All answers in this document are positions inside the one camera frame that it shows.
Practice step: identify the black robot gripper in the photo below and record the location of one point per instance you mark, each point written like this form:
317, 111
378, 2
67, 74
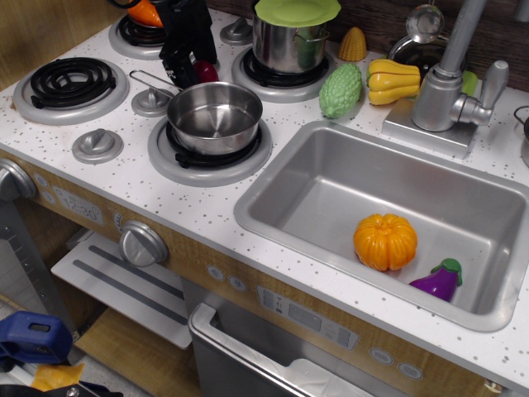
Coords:
187, 26

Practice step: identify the dark red toy sweet potato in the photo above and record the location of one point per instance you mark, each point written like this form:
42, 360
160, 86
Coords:
205, 72

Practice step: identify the grey stove knob middle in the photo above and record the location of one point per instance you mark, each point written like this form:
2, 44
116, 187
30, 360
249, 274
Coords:
151, 102

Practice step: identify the grey stove knob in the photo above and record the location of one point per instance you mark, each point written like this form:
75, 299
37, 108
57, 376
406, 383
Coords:
97, 146
239, 32
151, 102

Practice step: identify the grey stove knob top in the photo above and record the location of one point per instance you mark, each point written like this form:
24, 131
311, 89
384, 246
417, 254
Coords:
239, 32

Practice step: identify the grey stove knob front left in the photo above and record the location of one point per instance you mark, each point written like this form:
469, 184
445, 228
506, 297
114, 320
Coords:
97, 146

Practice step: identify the orange toy carrot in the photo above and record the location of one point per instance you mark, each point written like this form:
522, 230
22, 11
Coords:
146, 14

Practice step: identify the black back left burner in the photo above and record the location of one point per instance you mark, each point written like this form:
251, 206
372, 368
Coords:
139, 35

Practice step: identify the small steel saucepan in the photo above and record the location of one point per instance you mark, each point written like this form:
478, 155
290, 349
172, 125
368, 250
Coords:
213, 118

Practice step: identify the black back right burner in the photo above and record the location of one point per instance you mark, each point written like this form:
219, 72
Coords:
266, 77

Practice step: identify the black front right burner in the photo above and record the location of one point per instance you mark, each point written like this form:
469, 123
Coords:
186, 158

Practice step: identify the tall steel pot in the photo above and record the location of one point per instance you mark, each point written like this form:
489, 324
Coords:
288, 50

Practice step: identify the black front left burner coil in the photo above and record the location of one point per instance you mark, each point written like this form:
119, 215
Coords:
71, 82

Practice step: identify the green pot lid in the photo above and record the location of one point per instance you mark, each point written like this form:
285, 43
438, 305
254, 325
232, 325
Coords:
297, 13

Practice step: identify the green toy bitter melon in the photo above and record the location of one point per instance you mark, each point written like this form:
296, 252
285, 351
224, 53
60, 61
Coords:
341, 91

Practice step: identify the yellow toy corn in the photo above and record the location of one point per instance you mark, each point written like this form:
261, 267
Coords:
353, 46

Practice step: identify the grey toy sink basin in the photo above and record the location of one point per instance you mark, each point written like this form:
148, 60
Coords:
440, 235

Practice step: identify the silver oven dial right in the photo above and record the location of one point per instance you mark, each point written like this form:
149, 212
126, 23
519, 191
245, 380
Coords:
140, 246

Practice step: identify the silver oven dial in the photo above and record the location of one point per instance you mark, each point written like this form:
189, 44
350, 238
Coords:
15, 182
140, 246

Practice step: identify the silver oven dial left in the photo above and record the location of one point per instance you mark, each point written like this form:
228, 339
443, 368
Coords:
15, 182

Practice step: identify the yellow toy squash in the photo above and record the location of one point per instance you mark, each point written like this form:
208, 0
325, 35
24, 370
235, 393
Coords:
388, 81

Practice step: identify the white oven shelf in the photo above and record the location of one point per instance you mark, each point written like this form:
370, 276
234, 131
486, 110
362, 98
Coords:
151, 296

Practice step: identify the steel bowl behind faucet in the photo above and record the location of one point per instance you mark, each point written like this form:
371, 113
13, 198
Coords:
424, 56

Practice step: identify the steel ladle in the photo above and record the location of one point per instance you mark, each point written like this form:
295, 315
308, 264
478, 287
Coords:
425, 23

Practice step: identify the silver toy faucet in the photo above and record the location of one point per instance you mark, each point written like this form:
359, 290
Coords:
443, 118

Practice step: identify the grey oven door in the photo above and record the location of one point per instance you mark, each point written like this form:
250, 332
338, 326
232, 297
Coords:
26, 283

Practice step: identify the orange toy pumpkin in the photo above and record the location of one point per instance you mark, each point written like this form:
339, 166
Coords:
385, 242

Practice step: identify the grey dishwasher door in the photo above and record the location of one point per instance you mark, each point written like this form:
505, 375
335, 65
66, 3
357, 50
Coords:
240, 355

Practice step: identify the blue clamp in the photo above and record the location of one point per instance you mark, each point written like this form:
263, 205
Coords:
33, 338

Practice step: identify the yellow cloth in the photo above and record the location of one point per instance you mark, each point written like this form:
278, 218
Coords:
51, 377

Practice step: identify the purple toy eggplant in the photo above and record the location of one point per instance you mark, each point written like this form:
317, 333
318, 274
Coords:
443, 280

